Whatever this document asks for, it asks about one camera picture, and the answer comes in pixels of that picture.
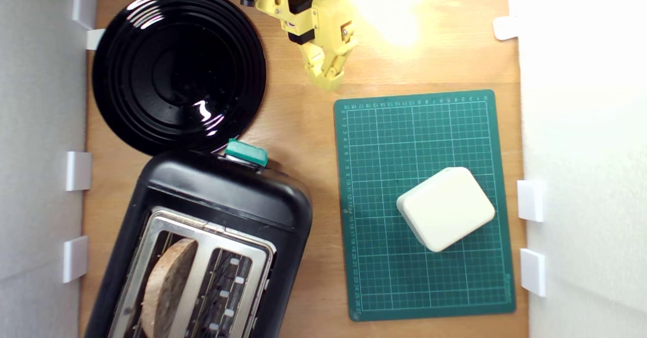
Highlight white block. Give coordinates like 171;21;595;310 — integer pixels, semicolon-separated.
396;167;496;253

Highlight green toaster lever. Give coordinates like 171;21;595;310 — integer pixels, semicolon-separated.
224;138;269;168

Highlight black two-slot toaster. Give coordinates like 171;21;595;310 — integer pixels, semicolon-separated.
83;149;313;338

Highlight white wall clip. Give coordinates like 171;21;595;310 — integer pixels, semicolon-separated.
66;151;93;191
520;248;547;298
517;179;545;223
493;16;520;41
63;235;89;283
86;28;106;51
72;0;98;30

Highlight black round plate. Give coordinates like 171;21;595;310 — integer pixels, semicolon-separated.
93;0;267;156

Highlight green cutting mat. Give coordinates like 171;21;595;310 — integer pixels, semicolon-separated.
333;89;517;322

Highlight brown bread slice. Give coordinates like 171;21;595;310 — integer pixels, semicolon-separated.
140;238;199;338

